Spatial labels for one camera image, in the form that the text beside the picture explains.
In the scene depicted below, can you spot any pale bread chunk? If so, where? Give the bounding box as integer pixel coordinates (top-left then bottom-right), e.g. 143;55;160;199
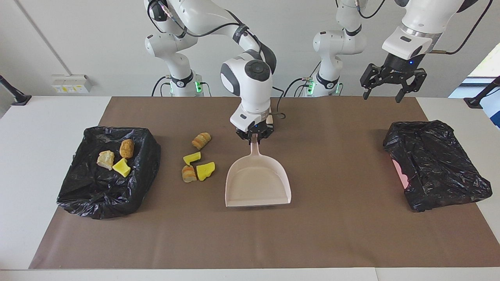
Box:
96;151;115;171

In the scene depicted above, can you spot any black plastic trash bag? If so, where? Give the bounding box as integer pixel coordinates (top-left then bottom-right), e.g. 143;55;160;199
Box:
383;120;493;212
57;126;161;220

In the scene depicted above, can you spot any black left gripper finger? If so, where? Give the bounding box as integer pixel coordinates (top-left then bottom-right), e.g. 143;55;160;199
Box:
359;63;386;100
395;68;427;103

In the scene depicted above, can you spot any black left base cable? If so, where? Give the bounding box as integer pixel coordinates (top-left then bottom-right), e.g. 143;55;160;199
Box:
284;62;321;97

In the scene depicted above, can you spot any large yellow sponge piece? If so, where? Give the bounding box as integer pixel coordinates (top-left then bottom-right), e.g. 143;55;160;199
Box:
196;162;216;181

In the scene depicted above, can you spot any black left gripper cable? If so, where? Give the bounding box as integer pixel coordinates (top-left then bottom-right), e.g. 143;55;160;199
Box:
430;0;493;55

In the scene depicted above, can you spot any bright window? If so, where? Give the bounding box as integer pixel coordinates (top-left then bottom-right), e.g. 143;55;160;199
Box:
448;42;500;129

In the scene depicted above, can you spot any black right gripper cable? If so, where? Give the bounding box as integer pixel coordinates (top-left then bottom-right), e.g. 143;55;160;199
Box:
146;0;286;119

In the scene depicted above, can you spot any black clamp stand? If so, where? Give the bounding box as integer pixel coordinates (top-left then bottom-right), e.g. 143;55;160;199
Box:
464;76;500;109
0;75;32;106

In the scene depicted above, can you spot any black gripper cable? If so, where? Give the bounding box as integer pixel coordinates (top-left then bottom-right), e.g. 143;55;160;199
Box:
430;0;493;55
146;0;286;119

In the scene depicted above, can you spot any pale pink dustpan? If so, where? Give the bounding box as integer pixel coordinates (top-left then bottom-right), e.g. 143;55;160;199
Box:
225;134;292;208

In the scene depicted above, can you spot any black right base cable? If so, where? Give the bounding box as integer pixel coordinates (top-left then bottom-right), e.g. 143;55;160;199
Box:
152;75;172;97

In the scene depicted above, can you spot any brown oval bread roll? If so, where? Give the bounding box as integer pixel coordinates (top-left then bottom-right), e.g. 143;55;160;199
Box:
119;139;135;159

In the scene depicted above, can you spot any black base cable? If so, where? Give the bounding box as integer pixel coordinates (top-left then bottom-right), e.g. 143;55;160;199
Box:
284;62;321;97
152;75;172;97

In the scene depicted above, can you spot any brown paper table mat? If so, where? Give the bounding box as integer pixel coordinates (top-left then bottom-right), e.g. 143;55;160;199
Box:
29;96;500;270

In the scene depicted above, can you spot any white wall socket box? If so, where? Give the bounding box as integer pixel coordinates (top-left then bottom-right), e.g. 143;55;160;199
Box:
51;75;93;94

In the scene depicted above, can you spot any pale striped bread piece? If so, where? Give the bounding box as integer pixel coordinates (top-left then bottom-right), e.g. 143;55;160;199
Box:
181;165;197;183

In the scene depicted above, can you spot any yellow rectangular sponge piece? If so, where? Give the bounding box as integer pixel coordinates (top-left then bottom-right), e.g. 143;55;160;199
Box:
112;158;132;178

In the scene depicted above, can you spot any orange striped croissant piece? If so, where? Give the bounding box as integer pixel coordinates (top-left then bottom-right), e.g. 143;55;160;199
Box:
191;132;212;151

